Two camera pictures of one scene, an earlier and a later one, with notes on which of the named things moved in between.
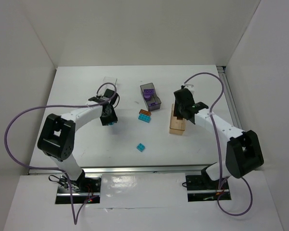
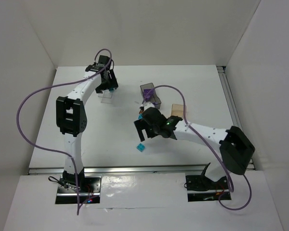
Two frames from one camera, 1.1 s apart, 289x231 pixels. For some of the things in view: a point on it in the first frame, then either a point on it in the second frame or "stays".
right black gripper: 181,113 -> 141,123
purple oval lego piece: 147,96 stays
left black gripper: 108,119 -> 110,83
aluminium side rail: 230,96 stays
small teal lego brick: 140,147 stays
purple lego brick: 149,90 stays
